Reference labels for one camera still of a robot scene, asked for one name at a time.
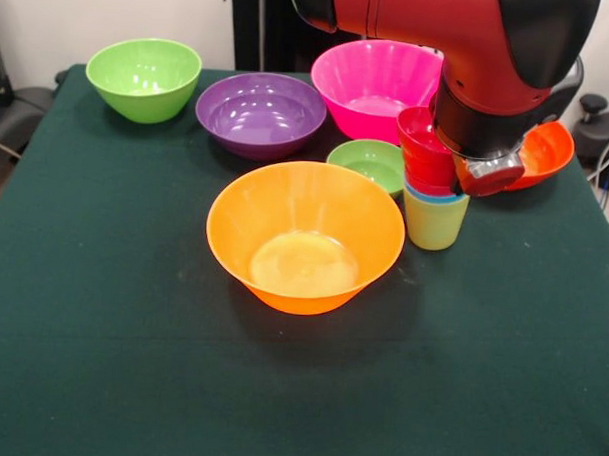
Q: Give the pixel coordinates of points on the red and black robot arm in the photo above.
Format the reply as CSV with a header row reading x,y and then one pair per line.
x,y
466,43

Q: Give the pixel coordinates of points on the small green bowl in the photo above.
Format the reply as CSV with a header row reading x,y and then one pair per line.
x,y
367,162

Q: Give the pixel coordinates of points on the large orange bowl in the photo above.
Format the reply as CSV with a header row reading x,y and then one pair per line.
x,y
304,223

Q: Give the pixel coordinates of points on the red-orange bowl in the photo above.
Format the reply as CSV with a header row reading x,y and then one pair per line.
x,y
549,156

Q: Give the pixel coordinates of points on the yellow cup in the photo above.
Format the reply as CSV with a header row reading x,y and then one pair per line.
x,y
432,227

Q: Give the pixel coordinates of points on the black table clamp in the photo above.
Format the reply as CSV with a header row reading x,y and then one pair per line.
x,y
61,77

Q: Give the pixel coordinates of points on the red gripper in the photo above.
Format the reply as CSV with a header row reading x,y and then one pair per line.
x,y
486,187

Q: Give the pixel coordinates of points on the dark green tablecloth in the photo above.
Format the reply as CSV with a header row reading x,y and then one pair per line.
x,y
129,372

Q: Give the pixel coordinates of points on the pink bowl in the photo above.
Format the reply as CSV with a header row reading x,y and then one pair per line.
x,y
364,85

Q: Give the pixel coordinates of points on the black equipment with knob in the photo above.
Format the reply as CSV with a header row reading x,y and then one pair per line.
x,y
605,136

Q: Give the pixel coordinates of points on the small red bowl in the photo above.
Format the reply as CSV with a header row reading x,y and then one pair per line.
x,y
422,147

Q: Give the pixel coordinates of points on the large green bowl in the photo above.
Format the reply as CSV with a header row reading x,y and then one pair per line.
x,y
140,67

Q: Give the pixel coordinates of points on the purple bowl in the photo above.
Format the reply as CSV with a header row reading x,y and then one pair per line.
x,y
261,116

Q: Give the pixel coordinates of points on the red cup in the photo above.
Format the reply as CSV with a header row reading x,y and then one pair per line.
x,y
428,190

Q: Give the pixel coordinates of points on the blue cup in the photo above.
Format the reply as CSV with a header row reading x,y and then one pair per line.
x,y
416,194

